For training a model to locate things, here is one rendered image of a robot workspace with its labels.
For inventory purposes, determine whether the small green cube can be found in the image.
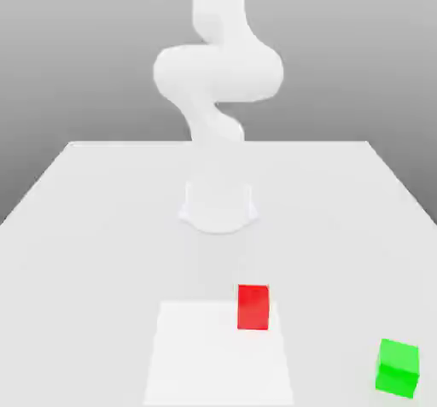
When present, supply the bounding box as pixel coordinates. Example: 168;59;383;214
374;337;420;400

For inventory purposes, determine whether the small red cube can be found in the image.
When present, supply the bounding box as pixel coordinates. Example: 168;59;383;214
236;283;271;331

